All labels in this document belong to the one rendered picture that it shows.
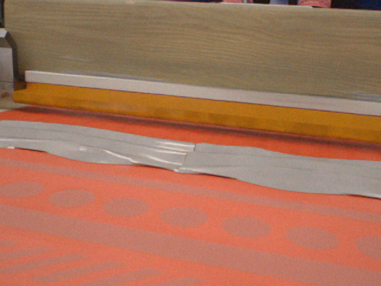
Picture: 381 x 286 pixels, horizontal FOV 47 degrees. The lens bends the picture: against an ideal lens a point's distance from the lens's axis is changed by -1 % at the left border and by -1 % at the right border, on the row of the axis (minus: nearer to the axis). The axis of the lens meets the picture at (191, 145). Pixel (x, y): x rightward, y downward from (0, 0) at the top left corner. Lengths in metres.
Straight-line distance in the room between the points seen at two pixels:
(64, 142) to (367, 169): 0.20
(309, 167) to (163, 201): 0.11
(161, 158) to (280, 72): 0.13
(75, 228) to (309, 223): 0.11
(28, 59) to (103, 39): 0.08
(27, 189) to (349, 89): 0.24
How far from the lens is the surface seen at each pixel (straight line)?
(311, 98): 0.34
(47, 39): 0.42
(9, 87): 0.43
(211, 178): 0.26
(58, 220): 0.21
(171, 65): 0.37
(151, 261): 0.17
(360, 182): 0.27
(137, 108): 0.40
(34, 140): 0.32
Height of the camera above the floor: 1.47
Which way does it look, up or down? 45 degrees down
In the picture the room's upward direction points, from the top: 8 degrees counter-clockwise
